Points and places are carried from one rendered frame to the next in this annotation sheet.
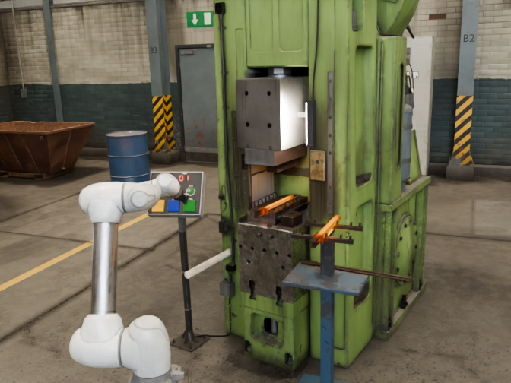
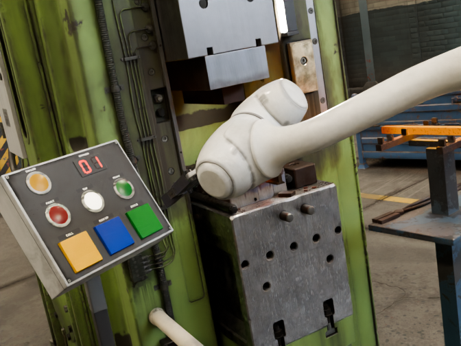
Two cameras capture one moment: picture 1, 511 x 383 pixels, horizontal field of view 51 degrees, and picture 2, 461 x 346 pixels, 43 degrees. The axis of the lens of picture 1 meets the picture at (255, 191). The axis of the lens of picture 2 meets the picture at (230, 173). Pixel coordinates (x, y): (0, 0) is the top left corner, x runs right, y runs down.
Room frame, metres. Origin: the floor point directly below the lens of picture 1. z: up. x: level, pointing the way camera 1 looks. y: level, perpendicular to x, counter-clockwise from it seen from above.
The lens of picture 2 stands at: (2.25, 1.49, 1.40)
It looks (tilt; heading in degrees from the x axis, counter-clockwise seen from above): 12 degrees down; 300
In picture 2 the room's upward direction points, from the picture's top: 10 degrees counter-clockwise
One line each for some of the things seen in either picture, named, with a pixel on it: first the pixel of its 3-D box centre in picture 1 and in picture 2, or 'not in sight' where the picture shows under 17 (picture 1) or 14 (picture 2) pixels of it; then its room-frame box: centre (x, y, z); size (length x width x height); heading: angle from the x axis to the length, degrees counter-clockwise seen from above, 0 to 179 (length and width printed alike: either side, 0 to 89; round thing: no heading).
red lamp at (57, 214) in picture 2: not in sight; (58, 215); (3.22, 0.60, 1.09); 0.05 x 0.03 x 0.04; 57
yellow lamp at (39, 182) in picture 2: not in sight; (38, 182); (3.26, 0.59, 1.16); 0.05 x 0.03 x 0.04; 57
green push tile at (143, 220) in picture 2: (189, 206); (143, 221); (3.15, 0.41, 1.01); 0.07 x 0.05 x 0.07; 82
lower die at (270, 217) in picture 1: (278, 207); (225, 178); (3.23, -0.14, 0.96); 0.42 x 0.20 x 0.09; 147
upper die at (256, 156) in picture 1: (277, 151); (206, 70); (3.23, -0.14, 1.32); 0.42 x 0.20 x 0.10; 147
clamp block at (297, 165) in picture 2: (291, 219); (295, 174); (3.01, -0.21, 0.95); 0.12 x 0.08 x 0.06; 147
